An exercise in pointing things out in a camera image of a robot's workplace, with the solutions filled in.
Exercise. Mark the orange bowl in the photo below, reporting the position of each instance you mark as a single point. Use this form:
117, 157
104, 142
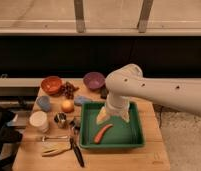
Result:
51, 85

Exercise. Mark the blue sponge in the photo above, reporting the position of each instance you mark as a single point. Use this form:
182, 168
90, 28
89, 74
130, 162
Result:
80, 100

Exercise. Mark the white cup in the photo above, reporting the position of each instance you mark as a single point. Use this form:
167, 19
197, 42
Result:
39, 120

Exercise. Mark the small metal cup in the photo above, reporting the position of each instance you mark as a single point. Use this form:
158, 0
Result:
60, 119

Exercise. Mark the green plastic tray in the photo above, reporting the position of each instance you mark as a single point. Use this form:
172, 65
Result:
121, 135

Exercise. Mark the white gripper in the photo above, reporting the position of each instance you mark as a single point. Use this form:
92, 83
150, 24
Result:
114, 106

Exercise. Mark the orange red pepper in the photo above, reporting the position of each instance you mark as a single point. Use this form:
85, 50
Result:
101, 133

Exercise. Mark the dark red grapes bunch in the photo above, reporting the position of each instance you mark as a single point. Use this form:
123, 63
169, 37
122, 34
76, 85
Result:
68, 90

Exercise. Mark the purple bowl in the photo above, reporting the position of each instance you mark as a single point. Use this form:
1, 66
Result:
94, 80

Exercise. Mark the black metal clip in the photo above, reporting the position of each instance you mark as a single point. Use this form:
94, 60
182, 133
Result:
75, 125

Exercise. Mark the black handled knife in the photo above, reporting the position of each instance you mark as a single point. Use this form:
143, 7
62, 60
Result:
77, 152

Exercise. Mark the black chair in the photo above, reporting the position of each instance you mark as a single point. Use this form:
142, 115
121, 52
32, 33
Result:
7, 135

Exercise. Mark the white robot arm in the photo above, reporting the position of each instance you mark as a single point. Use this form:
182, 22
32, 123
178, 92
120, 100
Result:
128, 81

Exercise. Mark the yellow orange fruit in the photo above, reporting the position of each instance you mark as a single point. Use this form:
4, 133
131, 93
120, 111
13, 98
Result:
67, 106

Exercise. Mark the blue plastic cup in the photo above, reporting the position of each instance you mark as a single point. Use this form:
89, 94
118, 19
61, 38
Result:
44, 103

